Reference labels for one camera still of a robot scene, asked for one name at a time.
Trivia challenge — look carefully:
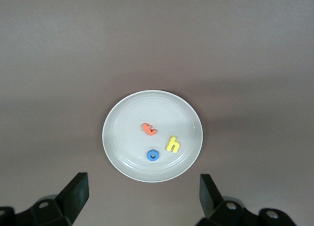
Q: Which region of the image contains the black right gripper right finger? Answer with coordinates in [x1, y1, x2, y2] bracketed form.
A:
[199, 174, 298, 226]

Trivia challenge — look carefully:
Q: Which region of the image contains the blue foam letter o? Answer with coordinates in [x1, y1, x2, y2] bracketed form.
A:
[146, 149, 160, 162]

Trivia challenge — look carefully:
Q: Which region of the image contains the yellow foam letter h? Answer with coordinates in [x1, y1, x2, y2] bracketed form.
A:
[166, 136, 182, 153]

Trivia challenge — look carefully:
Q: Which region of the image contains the beige brown plate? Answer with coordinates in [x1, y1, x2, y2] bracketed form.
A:
[102, 89, 204, 183]

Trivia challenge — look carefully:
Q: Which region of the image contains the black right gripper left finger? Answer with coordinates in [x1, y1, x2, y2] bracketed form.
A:
[0, 172, 89, 226]

